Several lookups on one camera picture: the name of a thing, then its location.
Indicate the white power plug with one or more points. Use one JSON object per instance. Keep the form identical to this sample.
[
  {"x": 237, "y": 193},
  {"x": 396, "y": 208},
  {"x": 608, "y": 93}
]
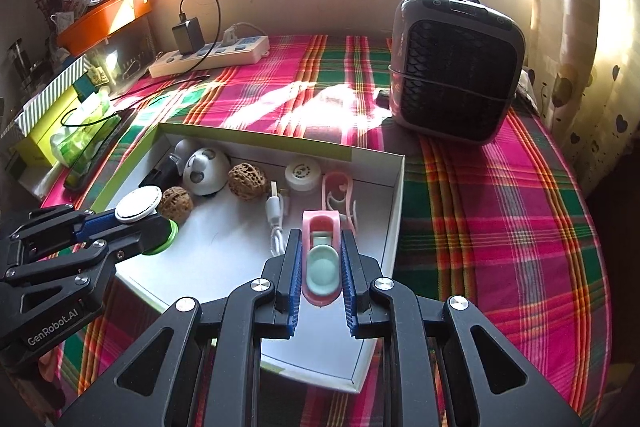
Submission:
[{"x": 231, "y": 36}]

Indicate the green white tissue pack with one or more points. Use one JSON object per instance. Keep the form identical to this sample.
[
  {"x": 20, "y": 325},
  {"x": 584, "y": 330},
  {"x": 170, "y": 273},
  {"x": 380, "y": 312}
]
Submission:
[{"x": 80, "y": 137}]

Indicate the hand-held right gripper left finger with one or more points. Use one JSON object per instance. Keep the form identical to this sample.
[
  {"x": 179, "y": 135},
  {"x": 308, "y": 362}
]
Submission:
[{"x": 294, "y": 287}]

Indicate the small white round cap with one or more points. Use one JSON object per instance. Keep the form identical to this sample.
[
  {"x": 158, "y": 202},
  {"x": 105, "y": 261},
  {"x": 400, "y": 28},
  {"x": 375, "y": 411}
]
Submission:
[{"x": 302, "y": 174}]

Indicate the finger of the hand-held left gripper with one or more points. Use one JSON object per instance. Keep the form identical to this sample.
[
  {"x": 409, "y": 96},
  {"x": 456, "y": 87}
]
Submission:
[
  {"x": 97, "y": 224},
  {"x": 135, "y": 239}
]

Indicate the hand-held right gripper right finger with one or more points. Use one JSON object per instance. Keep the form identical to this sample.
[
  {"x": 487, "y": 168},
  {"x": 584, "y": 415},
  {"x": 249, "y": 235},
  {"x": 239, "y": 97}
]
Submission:
[{"x": 350, "y": 287}]

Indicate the green cup with white lid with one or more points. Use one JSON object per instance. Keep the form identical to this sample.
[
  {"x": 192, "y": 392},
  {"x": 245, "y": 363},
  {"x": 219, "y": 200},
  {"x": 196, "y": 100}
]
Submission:
[{"x": 137, "y": 204}]

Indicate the white green striped box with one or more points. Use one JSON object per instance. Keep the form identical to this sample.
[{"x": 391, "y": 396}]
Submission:
[{"x": 50, "y": 97}]

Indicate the brown walnut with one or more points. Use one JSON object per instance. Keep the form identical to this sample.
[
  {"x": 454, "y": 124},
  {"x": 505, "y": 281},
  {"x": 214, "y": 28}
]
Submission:
[
  {"x": 246, "y": 179},
  {"x": 177, "y": 206}
]

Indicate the black rectangular device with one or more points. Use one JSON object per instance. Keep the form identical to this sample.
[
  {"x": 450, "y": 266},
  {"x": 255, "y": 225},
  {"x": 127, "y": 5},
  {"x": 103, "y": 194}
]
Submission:
[{"x": 160, "y": 177}]

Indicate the pink toy with teal seat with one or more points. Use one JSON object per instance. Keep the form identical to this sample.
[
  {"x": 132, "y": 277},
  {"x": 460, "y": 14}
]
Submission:
[{"x": 322, "y": 272}]

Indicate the black charger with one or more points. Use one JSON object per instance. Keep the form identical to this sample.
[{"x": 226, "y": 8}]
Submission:
[{"x": 187, "y": 36}]

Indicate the person's left hand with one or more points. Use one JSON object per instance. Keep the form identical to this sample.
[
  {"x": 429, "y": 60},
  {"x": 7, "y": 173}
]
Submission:
[{"x": 50, "y": 363}]

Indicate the pink green plaid tablecloth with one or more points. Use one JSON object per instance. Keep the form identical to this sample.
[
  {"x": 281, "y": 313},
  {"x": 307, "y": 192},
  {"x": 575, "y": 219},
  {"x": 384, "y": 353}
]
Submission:
[{"x": 500, "y": 232}]

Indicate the beige heart print curtain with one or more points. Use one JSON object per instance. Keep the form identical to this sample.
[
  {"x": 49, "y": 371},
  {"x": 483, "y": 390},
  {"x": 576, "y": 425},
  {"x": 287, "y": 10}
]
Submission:
[{"x": 575, "y": 32}]

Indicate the white round panda gadget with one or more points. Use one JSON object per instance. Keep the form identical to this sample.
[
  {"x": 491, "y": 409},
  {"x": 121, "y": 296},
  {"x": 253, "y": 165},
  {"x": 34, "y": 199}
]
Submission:
[{"x": 207, "y": 172}]

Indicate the orange tray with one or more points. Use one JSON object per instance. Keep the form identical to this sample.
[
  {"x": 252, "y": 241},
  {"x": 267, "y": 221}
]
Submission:
[{"x": 100, "y": 24}]

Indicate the green cardboard box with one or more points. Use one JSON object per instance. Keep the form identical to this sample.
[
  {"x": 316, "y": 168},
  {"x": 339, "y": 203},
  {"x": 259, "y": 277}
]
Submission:
[{"x": 225, "y": 257}]

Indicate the black smartphone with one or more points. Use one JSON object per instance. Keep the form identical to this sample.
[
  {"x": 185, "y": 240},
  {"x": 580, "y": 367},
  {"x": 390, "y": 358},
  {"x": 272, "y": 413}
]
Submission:
[{"x": 82, "y": 172}]

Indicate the pink plastic clip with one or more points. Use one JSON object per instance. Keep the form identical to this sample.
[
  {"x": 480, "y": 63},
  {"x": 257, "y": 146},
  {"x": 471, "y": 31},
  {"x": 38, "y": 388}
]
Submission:
[{"x": 326, "y": 192}]

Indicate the yellow-green box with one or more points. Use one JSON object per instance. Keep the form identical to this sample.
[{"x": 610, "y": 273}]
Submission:
[{"x": 40, "y": 137}]

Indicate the small grey fan heater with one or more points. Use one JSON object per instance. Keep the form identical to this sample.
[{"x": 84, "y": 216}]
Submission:
[{"x": 450, "y": 72}]

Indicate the white power strip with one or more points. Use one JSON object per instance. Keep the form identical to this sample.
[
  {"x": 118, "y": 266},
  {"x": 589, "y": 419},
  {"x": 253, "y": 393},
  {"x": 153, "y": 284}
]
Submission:
[{"x": 235, "y": 52}]

